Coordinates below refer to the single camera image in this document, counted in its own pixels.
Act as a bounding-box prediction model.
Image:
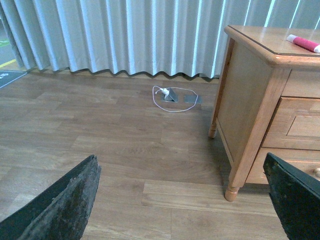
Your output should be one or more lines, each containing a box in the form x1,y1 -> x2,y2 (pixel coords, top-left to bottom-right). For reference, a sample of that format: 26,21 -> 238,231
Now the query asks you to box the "closed metal floor plate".
183,94 -> 203,104

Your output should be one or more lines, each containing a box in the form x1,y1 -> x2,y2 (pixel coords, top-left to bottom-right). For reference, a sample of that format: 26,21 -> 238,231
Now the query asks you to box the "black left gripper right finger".
263,152 -> 320,240

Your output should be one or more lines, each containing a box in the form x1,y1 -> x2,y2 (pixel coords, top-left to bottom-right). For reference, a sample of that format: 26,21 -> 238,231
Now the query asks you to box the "pink marker with white caps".
286,34 -> 320,54

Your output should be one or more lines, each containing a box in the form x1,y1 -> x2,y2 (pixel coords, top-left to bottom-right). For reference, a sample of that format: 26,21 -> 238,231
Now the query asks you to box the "open metal floor socket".
162,87 -> 179,103

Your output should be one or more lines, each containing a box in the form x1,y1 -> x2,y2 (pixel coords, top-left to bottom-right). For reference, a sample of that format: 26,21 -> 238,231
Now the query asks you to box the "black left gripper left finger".
0,155 -> 102,240

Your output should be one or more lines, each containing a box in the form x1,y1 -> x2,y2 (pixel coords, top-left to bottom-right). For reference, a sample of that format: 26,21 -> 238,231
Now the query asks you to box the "wooden drawer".
262,97 -> 320,151
246,147 -> 320,185
282,70 -> 320,99

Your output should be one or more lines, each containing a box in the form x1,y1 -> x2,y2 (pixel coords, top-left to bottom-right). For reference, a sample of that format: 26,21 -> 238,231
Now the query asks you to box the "grey pleated curtain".
0,0 -> 320,78

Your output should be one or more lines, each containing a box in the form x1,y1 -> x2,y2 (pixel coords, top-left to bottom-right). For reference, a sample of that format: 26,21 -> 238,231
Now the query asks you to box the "wooden dresser cabinet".
208,25 -> 320,202

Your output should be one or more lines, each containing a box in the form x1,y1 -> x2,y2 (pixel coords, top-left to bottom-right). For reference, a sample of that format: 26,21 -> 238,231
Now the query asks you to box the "white charger cable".
152,85 -> 199,113

